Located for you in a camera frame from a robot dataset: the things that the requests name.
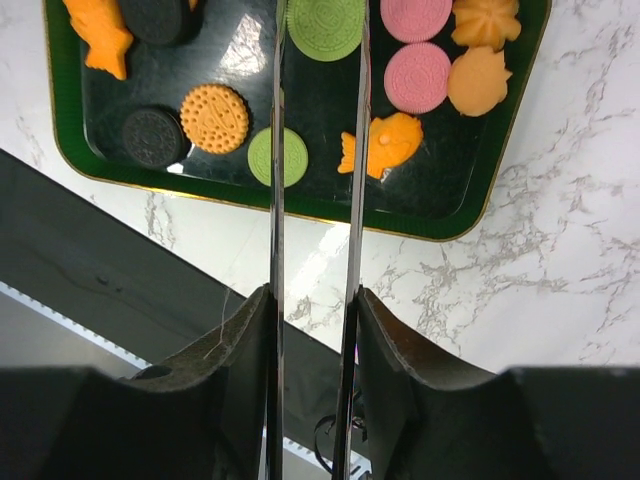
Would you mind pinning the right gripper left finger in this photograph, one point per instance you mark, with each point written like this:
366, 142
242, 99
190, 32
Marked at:
198, 414

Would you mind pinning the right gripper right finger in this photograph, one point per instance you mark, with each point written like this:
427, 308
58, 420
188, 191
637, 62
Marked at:
431, 415

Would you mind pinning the metal tongs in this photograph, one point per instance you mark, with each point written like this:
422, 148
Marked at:
341, 468

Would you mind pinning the orange fish cookie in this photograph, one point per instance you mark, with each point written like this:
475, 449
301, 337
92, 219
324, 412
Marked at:
101, 25
392, 141

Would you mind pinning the green cookie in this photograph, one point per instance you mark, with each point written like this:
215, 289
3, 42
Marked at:
295, 162
325, 30

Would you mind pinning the black sandwich cookie lower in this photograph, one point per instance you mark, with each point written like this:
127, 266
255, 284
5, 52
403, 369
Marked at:
153, 137

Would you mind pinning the black sandwich cookie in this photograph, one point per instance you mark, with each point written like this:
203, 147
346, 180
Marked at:
160, 22
153, 137

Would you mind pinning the orange round cookie lower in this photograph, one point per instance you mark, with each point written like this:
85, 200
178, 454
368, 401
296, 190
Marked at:
215, 118

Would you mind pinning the black serving tray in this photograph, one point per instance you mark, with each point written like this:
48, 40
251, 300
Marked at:
439, 194

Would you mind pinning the pink cookie lower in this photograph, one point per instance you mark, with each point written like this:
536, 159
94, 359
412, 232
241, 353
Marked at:
416, 77

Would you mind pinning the pink cookie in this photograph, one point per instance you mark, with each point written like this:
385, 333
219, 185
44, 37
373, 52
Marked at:
416, 77
412, 21

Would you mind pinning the orange leaf cookie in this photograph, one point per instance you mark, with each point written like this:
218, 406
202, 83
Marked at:
478, 81

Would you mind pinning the black sandwich cookie upper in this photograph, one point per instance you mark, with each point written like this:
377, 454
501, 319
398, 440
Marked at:
160, 22

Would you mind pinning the pink cookie upper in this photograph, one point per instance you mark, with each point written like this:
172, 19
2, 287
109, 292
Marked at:
412, 21

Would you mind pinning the orange flower cookie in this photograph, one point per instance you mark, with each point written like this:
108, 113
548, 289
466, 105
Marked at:
480, 23

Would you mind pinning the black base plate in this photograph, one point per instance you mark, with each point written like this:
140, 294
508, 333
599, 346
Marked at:
75, 259

